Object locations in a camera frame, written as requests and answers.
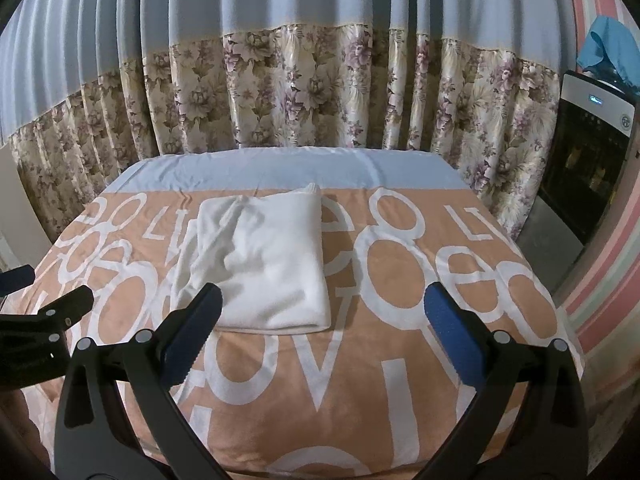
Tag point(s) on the white knit sweater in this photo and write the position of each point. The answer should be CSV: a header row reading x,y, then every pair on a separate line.
x,y
265,255

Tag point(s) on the leaning white board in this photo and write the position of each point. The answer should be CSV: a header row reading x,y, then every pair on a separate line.
x,y
23,240

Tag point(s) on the blue floral curtain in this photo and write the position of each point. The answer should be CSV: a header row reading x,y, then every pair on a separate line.
x,y
90,87

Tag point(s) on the black glass door appliance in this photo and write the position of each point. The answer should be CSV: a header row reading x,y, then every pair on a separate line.
x,y
589,146

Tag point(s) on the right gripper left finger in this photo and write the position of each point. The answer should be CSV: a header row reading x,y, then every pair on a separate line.
x,y
94,438

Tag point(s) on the orange white lettered bedspread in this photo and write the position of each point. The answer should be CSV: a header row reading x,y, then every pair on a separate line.
x,y
323,363

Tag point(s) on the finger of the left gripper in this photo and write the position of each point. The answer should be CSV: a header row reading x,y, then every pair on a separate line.
x,y
16,279
64,312

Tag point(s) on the blue cloth on appliance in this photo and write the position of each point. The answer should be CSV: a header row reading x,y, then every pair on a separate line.
x,y
610,50

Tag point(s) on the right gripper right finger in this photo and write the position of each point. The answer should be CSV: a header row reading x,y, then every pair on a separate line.
x,y
549,438

